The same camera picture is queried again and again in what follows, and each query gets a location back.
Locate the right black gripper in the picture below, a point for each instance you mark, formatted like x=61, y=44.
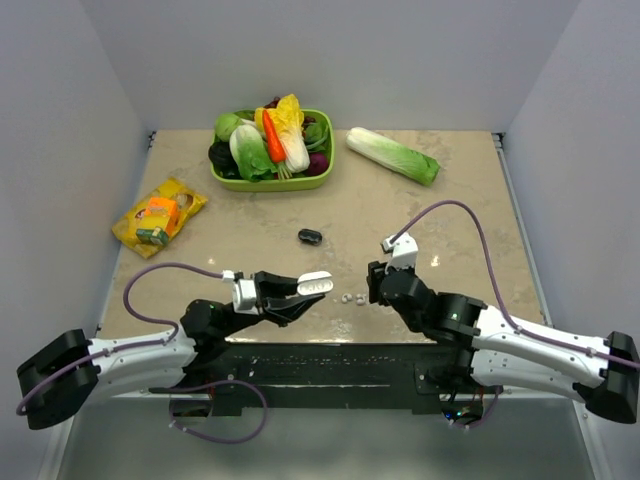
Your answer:
x=376, y=281

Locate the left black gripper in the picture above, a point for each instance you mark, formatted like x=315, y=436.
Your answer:
x=263, y=295

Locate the white earbud charging case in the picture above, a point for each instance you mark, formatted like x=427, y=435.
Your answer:
x=317, y=282

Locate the black earbud case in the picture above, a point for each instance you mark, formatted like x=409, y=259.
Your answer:
x=310, y=237

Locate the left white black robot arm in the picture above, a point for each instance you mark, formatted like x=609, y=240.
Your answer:
x=73, y=370

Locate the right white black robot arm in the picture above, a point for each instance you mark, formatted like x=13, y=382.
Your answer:
x=490, y=351

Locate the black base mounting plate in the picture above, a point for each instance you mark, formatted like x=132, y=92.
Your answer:
x=422, y=378

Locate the green plastic vegetable tray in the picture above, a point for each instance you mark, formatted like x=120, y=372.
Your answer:
x=231, y=180

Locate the napa cabbage on table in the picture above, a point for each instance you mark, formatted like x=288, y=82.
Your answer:
x=393, y=155

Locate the purple beet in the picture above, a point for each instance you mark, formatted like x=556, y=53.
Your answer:
x=319, y=164

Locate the orange green small box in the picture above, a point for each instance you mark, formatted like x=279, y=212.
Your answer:
x=158, y=221

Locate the dark black vegetable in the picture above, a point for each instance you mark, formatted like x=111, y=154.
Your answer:
x=220, y=155

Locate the orange toy carrot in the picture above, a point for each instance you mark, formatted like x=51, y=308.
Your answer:
x=275, y=148

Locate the dark green spinach leaves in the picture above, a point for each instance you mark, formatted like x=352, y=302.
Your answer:
x=315, y=136

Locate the green white bok choy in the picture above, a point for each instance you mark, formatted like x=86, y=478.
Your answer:
x=250, y=154

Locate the yellow snack bag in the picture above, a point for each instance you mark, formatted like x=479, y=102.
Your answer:
x=189, y=201

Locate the yellow leaf cabbage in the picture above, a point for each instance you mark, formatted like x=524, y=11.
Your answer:
x=288, y=119

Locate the round green vegetable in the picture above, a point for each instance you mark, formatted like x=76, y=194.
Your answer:
x=226, y=124

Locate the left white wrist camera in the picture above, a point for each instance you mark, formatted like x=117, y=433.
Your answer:
x=244, y=292

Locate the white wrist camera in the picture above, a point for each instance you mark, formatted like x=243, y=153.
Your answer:
x=244, y=292
x=402, y=251

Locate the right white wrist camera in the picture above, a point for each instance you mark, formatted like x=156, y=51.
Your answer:
x=402, y=251

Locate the aluminium front rail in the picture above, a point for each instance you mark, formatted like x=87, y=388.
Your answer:
x=147, y=395

